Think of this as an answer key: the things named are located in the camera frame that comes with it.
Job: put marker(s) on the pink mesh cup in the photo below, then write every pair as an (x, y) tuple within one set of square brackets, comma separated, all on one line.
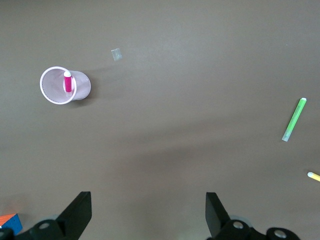
[(82, 87)]

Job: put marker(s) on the green marker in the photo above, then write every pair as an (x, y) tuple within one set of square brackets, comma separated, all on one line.
[(295, 117)]

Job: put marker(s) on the orange and blue box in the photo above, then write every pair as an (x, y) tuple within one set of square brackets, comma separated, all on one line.
[(11, 223)]

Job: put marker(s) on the yellow marker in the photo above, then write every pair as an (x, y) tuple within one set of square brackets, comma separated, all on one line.
[(315, 176)]

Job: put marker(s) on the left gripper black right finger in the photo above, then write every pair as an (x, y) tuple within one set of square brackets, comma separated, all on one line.
[(220, 225)]

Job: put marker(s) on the brown table cover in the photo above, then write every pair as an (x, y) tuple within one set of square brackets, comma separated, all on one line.
[(175, 100)]

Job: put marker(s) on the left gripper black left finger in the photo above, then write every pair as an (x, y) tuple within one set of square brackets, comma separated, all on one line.
[(72, 220)]

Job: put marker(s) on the pink marker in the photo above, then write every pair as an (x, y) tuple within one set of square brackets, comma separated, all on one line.
[(67, 83)]

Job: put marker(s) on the clear tape piece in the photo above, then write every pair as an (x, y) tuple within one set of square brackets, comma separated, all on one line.
[(117, 54)]

